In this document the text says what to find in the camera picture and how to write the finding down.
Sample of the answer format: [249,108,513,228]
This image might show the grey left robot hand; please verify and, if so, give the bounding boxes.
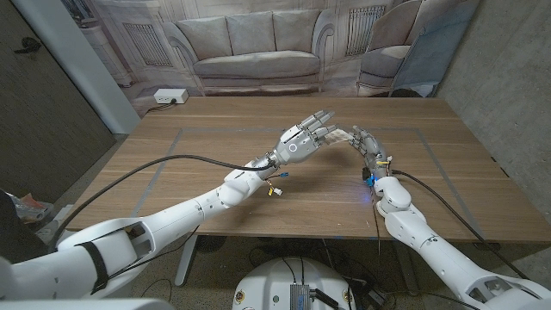
[251,109,339,172]

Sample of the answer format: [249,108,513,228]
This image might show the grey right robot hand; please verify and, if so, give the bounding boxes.
[349,125,393,182]

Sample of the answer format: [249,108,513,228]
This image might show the postage stamp sheet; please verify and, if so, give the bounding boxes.
[325,127,356,146]

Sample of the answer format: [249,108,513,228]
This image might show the black rounded object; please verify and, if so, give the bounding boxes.
[389,88,425,98]

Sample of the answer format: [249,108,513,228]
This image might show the printed sofa room backdrop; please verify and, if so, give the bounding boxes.
[59,0,481,118]

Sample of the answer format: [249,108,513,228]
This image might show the grey table leg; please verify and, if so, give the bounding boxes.
[393,239,421,297]

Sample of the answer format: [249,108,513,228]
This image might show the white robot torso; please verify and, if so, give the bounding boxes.
[232,257,358,310]

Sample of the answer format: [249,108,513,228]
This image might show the white power strip box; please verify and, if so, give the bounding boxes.
[153,88,189,105]

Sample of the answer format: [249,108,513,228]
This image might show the black power adapter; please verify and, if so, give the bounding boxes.
[365,287,388,307]

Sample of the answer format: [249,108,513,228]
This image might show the silver finned box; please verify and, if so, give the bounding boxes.
[288,282,312,310]

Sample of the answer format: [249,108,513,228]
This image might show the white table leg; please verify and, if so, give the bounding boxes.
[174,234,199,288]

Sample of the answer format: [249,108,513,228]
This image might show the dark wooden door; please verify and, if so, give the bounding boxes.
[0,0,117,203]

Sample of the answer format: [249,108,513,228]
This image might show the grey sneakers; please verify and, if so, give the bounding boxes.
[6,191,55,223]

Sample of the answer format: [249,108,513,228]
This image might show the person's black trouser leg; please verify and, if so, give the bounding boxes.
[0,191,51,264]

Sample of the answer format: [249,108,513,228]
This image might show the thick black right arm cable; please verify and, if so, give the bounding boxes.
[390,169,530,281]

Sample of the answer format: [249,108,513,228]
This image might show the black power strip cord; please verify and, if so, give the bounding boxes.
[145,98,177,115]

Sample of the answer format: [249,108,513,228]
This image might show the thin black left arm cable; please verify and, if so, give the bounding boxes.
[105,223,201,281]

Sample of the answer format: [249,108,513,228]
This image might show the black cable connector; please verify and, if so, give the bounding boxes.
[309,288,341,310]

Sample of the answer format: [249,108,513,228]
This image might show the black door handle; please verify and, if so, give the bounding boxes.
[12,37,43,55]

